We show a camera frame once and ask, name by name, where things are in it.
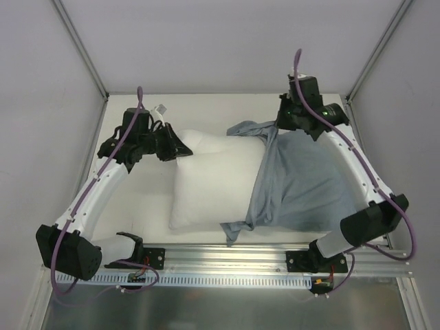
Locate white pillow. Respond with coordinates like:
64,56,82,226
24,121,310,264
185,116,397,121
169,129,265,230

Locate grey-blue pillowcase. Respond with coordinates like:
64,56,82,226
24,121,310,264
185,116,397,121
221,120,355,245

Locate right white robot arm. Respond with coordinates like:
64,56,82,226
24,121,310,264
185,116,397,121
276,74,415,272

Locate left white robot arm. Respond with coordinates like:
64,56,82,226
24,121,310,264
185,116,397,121
36,104,193,281

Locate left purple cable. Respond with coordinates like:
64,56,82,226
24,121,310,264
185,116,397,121
50,86,160,303

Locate purple cable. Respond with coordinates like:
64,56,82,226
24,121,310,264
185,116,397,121
291,48,419,300
50,86,160,303

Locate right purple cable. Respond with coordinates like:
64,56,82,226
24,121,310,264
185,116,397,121
291,48,419,300

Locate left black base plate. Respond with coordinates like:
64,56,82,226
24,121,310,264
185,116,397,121
104,246,166,270

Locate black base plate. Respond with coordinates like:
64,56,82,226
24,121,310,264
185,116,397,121
104,246,166,270
285,250,348,274

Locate left aluminium frame post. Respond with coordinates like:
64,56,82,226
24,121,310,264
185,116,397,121
49,0,109,101

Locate aluminium mounting rail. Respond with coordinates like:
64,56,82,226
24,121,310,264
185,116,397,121
41,241,412,276

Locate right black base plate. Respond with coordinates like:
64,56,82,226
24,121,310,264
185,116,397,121
285,250,348,274

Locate white slotted cable duct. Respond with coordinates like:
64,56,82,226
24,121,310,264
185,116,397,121
54,272,314,289

